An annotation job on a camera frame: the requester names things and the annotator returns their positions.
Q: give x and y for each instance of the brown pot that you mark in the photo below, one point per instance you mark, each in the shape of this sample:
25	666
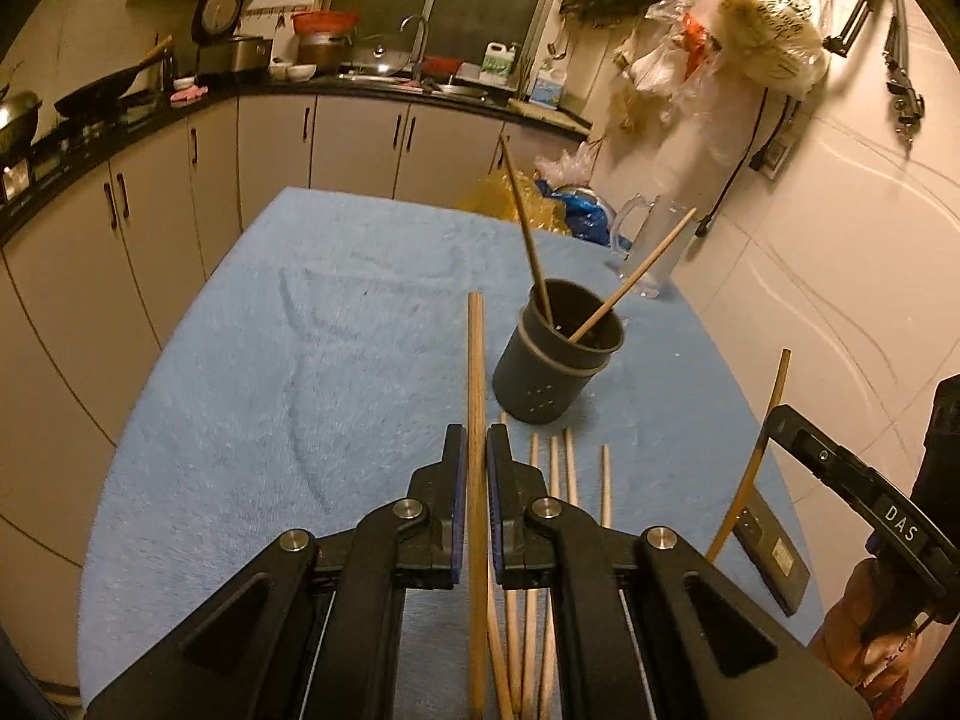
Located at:
322	51

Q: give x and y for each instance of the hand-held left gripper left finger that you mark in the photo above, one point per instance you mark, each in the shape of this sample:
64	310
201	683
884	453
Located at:
457	510

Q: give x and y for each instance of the black folded tripod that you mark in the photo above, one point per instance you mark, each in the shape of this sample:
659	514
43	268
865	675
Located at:
904	75

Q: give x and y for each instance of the pink cloth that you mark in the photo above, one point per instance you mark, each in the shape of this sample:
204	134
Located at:
187	94

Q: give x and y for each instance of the black rectangular device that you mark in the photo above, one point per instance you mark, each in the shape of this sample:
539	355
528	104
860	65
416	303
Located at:
772	562

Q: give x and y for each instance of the black wok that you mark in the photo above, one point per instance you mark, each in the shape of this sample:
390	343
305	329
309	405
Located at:
97	90

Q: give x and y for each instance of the yellow plastic bag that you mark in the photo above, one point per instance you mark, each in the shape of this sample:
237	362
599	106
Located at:
495	199

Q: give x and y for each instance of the glass pot lid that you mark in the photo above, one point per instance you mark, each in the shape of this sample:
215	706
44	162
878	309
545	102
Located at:
375	60

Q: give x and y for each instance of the person's right hand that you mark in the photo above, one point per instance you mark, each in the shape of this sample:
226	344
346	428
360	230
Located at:
847	630

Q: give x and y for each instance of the hanging clear plastic bags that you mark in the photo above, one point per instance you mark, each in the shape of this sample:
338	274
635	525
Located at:
660	75

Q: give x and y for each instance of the white crumpled plastic bag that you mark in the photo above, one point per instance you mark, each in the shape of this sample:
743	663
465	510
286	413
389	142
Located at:
566	165

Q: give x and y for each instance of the cream kitchen cabinets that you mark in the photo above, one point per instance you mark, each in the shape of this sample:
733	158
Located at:
157	210

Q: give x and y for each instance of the blue terry cloth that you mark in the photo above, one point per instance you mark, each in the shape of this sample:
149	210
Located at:
262	390

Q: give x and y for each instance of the black kitchen countertop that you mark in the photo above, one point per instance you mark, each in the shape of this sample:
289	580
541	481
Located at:
247	86

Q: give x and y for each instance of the thin yellowish wooden chopstick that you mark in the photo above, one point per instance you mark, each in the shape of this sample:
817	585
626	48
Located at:
780	382

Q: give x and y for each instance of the blue label plastic bottle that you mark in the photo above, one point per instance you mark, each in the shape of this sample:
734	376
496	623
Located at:
547	82

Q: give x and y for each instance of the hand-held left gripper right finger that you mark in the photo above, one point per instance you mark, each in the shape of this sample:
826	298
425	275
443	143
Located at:
493	510

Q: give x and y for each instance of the dark grey chopstick holder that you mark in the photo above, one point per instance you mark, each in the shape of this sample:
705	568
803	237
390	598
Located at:
547	382

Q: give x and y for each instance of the green label detergent bottle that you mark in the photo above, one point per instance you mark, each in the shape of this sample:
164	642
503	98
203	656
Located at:
498	64

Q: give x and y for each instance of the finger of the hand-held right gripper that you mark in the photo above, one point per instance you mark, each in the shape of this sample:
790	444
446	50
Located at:
847	469

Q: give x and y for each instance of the white bowl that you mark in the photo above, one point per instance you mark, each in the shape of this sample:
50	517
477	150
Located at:
303	73
280	72

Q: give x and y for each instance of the dark wooden chopstick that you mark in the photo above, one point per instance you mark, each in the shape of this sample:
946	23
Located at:
525	225

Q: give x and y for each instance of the light wooden chopstick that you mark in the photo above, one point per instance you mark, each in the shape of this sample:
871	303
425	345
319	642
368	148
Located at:
554	465
501	660
637	270
534	450
605	487
571	465

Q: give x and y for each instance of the steel rice cooker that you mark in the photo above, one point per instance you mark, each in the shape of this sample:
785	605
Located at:
240	56

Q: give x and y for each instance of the clear glass pitcher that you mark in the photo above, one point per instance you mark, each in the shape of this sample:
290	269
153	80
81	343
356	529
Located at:
652	240

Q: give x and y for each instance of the brown wooden chopstick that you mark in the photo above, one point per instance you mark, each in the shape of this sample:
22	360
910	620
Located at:
477	360

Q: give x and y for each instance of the gas stove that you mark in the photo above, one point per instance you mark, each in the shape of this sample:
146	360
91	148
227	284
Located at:
52	154

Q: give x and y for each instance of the dark cooking pot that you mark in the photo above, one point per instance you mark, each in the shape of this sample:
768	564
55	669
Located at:
19	120

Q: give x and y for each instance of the hanging bag with white contents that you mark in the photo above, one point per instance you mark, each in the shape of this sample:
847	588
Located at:
772	30

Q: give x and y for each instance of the blue plastic bag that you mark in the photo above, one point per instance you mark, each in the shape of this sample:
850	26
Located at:
585	214

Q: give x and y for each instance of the wall socket with plug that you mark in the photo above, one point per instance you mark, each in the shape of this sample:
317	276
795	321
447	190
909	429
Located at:
771	157

